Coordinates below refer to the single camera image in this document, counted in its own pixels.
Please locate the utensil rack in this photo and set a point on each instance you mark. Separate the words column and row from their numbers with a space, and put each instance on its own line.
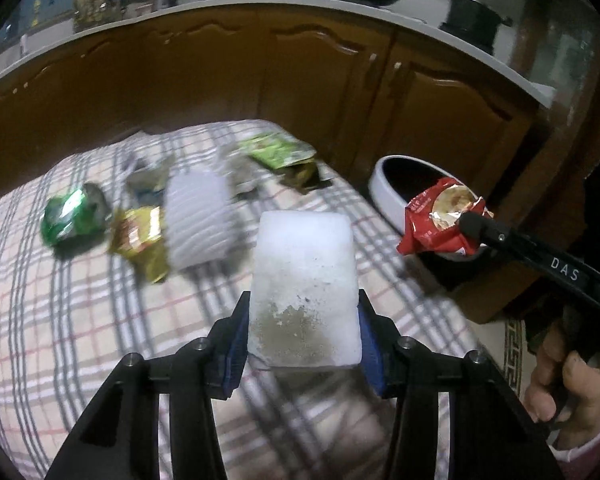
column 92, row 2

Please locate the gold snack wrapper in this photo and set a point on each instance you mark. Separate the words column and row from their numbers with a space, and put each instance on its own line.
column 140, row 240

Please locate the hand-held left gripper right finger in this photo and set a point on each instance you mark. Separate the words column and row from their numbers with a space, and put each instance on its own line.
column 372, row 360

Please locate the silver foil wrapper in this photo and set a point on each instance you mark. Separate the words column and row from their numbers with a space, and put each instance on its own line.
column 147, row 180
column 241, row 175

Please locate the person's right hand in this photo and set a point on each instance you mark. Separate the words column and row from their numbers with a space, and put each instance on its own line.
column 575, row 395

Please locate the brown wooden lower cabinets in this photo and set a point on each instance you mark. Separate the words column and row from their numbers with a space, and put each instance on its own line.
column 305, row 75

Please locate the green printed packet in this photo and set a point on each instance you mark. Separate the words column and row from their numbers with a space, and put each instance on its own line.
column 275, row 150

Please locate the red snack wrapper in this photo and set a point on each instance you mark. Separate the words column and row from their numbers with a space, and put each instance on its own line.
column 427, row 225

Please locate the black cooking pot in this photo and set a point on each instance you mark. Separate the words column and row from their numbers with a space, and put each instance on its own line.
column 472, row 15

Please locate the plaid blanket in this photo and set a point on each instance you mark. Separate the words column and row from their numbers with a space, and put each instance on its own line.
column 80, row 340

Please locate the person's right forearm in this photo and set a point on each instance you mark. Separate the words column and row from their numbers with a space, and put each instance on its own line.
column 597, row 452

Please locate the white round trash bin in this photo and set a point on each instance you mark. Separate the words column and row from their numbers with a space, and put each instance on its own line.
column 395, row 190

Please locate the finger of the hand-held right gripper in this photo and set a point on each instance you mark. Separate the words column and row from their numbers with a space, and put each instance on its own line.
column 530, row 257

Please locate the white foam fruit net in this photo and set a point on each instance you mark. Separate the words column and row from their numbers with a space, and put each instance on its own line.
column 197, row 220

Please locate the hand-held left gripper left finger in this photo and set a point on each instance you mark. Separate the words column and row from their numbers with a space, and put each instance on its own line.
column 235, row 355

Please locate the green foil wrapper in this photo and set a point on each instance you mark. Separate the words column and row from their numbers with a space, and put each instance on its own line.
column 70, row 215

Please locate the grey kitchen countertop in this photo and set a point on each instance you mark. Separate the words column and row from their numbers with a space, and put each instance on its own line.
column 290, row 2

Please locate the white foam block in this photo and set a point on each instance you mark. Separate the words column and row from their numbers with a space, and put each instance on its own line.
column 304, row 280

